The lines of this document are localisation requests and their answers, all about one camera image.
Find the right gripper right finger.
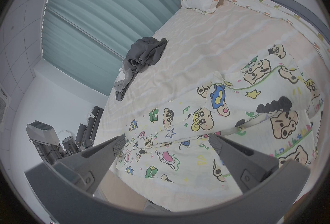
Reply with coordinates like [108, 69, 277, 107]
[208, 133, 280, 194]

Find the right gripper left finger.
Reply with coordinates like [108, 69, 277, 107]
[53, 135, 126, 194]

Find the white printed pyjama top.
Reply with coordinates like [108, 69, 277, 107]
[116, 44, 324, 190]

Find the bed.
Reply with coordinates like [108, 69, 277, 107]
[94, 0, 330, 214]

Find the dark grey garment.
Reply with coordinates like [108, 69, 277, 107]
[114, 81, 130, 101]

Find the light grey garment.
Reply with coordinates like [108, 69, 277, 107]
[117, 59, 138, 89]

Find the black garment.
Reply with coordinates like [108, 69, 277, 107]
[126, 37, 168, 72]

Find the blue-green curtain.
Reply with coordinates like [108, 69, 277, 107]
[41, 0, 189, 96]

